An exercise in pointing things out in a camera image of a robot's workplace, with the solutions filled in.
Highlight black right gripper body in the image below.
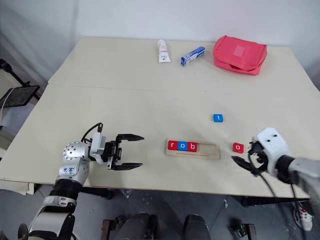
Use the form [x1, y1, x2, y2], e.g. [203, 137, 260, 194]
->
[248, 140, 270, 176]

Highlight blue letter tile o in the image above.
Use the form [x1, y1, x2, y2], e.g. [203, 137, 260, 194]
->
[176, 140, 189, 152]

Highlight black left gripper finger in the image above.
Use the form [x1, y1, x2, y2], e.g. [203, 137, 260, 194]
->
[109, 162, 144, 172]
[115, 133, 146, 145]

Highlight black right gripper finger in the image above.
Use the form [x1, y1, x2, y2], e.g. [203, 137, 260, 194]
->
[230, 155, 253, 171]

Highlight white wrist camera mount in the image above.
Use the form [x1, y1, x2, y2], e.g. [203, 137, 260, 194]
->
[88, 132, 108, 165]
[251, 127, 293, 176]

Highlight blue and white carton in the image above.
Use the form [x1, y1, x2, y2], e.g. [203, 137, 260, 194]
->
[180, 46, 207, 67]

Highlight rusty caster foot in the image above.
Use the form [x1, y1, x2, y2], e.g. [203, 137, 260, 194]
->
[228, 219, 256, 240]
[102, 215, 124, 240]

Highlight red letter tile b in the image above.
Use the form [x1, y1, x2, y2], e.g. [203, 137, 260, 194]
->
[186, 141, 200, 153]

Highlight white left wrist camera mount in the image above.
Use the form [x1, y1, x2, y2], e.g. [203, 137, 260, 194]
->
[88, 132, 108, 165]

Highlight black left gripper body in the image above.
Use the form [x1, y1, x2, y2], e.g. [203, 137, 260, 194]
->
[101, 139, 124, 171]

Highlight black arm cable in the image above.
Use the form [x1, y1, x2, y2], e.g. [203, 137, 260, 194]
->
[80, 122, 104, 145]
[246, 149, 312, 201]

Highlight wooden letter tray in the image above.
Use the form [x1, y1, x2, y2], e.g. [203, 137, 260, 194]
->
[164, 139, 222, 161]

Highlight black table frame bar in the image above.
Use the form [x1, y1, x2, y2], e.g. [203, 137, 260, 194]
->
[79, 186, 114, 200]
[240, 195, 311, 208]

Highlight black tablet stand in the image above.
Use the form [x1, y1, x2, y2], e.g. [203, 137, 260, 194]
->
[0, 58, 41, 101]

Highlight red letter tile top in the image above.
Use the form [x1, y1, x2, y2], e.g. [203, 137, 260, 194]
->
[232, 142, 245, 154]

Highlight white sneaker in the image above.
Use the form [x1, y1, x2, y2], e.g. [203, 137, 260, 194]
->
[293, 201, 314, 232]

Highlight clear plastic scrap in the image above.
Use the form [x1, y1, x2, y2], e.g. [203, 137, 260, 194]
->
[119, 188, 133, 200]

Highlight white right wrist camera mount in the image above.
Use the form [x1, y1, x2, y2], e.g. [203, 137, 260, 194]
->
[251, 127, 293, 176]

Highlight red fabric pouch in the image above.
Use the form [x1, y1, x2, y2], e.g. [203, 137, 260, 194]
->
[212, 34, 268, 76]

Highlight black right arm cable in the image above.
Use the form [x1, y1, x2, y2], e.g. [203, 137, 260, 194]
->
[246, 149, 312, 201]

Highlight thin white cable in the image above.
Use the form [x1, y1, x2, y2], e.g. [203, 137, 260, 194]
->
[0, 87, 14, 127]

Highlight white cream tube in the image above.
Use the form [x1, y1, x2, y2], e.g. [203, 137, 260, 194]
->
[156, 39, 173, 64]

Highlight dark rounded shape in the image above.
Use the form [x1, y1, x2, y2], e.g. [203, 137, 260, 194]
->
[183, 214, 211, 240]
[127, 212, 159, 240]

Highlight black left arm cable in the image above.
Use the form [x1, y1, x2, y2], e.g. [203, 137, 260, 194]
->
[80, 122, 104, 145]

